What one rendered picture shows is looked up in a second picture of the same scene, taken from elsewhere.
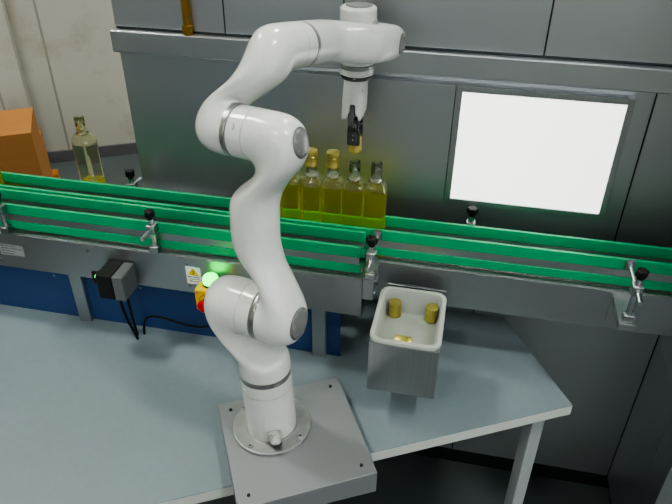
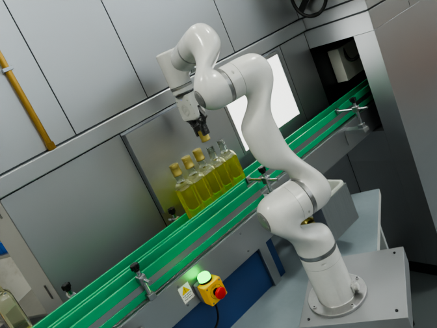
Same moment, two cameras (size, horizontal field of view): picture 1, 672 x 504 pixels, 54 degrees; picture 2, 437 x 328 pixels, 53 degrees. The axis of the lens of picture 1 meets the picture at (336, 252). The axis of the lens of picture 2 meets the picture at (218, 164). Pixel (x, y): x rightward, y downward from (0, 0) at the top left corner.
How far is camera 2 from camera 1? 1.24 m
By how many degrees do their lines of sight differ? 44
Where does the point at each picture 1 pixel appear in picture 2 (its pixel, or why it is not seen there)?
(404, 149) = (212, 138)
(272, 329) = (324, 185)
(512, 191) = not seen: hidden behind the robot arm
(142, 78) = (28, 209)
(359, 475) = (402, 254)
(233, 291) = (283, 193)
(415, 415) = (356, 243)
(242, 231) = (272, 136)
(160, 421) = not seen: outside the picture
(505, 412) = (372, 209)
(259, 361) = (321, 231)
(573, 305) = (336, 148)
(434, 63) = not seen: hidden behind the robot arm
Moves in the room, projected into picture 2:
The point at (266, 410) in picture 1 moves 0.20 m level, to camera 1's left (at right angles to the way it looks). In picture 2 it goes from (342, 266) to (315, 313)
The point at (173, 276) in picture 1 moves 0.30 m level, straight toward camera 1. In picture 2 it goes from (173, 308) to (258, 297)
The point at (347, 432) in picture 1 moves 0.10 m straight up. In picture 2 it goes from (363, 258) to (354, 233)
